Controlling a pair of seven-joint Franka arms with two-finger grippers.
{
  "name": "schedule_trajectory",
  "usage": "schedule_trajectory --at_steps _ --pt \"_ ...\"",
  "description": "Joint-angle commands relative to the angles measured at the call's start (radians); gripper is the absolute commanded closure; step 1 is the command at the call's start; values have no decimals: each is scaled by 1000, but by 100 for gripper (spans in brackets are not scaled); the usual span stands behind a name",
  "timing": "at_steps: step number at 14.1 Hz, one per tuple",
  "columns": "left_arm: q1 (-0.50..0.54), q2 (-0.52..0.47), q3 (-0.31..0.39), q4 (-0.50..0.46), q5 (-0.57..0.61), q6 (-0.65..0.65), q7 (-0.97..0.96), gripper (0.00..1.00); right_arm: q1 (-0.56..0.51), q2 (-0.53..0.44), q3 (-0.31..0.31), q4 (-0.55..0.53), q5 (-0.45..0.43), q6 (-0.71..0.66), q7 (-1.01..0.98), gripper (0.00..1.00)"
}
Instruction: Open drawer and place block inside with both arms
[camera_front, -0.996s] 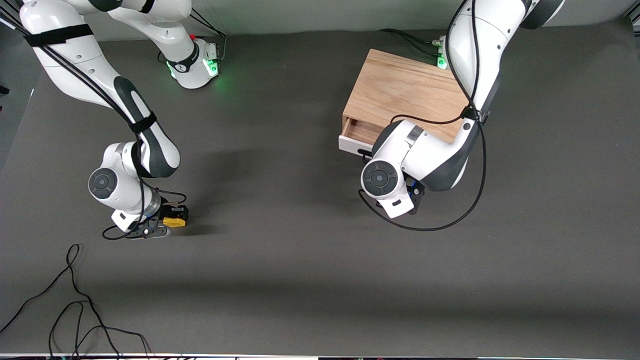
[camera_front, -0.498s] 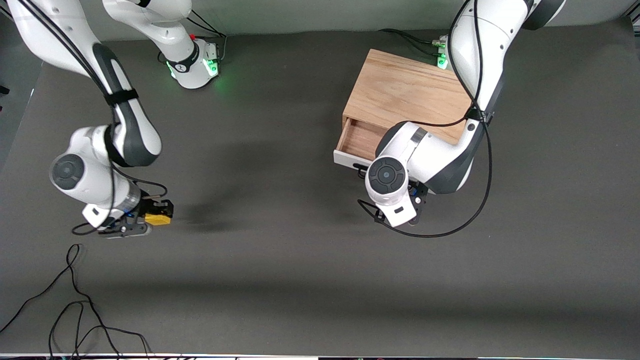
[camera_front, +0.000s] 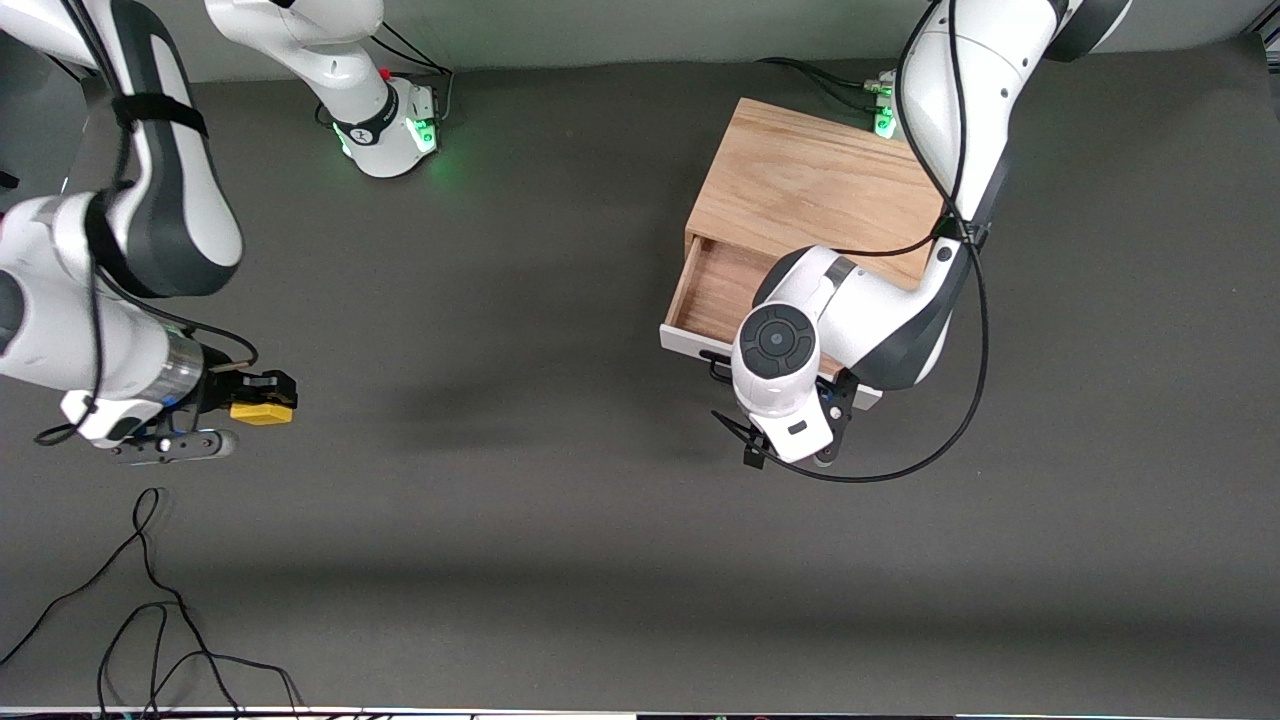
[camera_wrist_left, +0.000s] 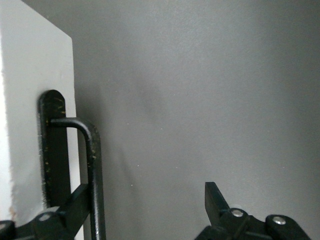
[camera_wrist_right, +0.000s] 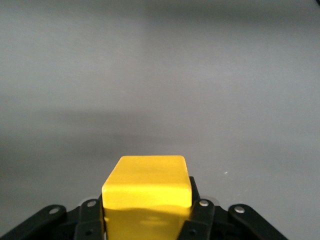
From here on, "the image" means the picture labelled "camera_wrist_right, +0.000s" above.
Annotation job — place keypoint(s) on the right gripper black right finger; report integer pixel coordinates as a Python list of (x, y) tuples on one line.
[(207, 222)]

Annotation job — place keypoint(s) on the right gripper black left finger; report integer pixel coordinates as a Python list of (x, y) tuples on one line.
[(85, 222)]

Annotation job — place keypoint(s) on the yellow wooden block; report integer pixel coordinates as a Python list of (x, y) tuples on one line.
[(147, 182)]

